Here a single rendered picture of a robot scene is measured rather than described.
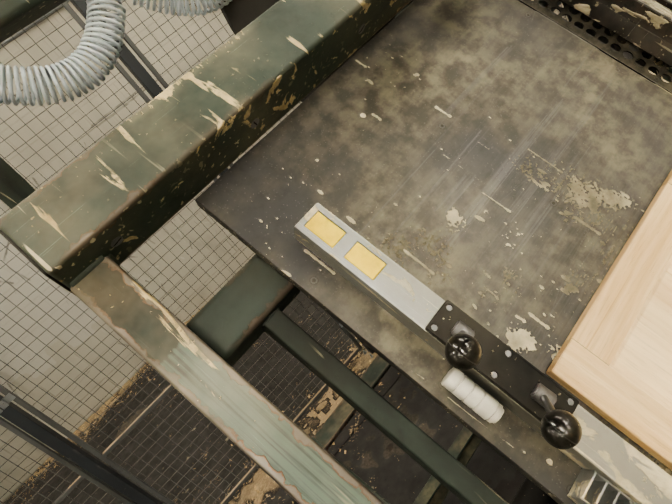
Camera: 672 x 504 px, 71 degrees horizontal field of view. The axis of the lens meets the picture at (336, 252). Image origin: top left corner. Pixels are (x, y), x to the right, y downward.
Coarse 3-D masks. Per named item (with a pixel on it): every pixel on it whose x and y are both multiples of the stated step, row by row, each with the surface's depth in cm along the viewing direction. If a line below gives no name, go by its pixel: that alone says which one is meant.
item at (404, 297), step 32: (320, 256) 67; (384, 256) 64; (384, 288) 62; (416, 288) 63; (416, 320) 61; (480, 384) 62; (576, 416) 58; (576, 448) 57; (608, 448) 57; (608, 480) 57; (640, 480) 56
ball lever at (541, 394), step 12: (540, 384) 58; (540, 396) 57; (552, 396) 57; (552, 408) 52; (552, 420) 47; (564, 420) 46; (576, 420) 47; (552, 432) 46; (564, 432) 46; (576, 432) 46; (552, 444) 47; (564, 444) 46; (576, 444) 46
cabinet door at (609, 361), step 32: (640, 224) 72; (640, 256) 69; (608, 288) 67; (640, 288) 67; (608, 320) 65; (640, 320) 66; (576, 352) 63; (608, 352) 64; (640, 352) 64; (576, 384) 62; (608, 384) 62; (640, 384) 63; (608, 416) 61; (640, 416) 61
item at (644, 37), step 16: (576, 0) 89; (592, 0) 87; (608, 0) 85; (624, 0) 83; (640, 0) 82; (656, 0) 84; (592, 16) 89; (608, 16) 87; (624, 16) 85; (640, 16) 84; (656, 16) 82; (624, 32) 87; (640, 32) 85; (656, 32) 84; (656, 48) 86
